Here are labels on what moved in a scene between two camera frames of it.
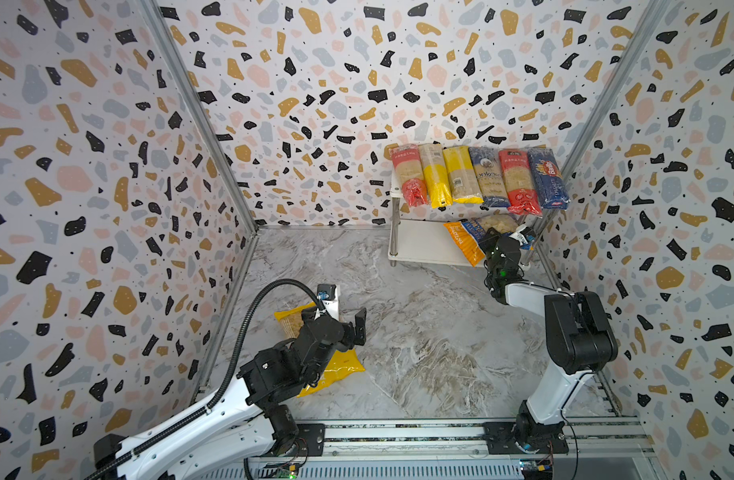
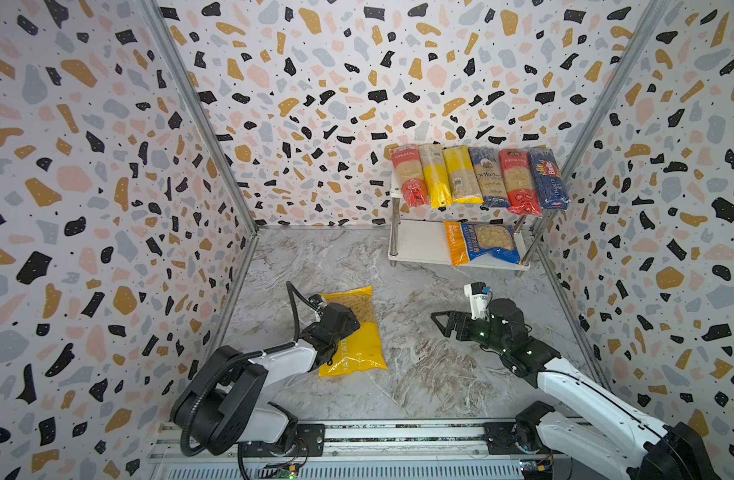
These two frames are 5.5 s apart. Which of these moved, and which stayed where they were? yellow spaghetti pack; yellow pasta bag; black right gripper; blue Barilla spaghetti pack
Moved: yellow pasta bag; black right gripper
Stayed: blue Barilla spaghetti pack; yellow spaghetti pack
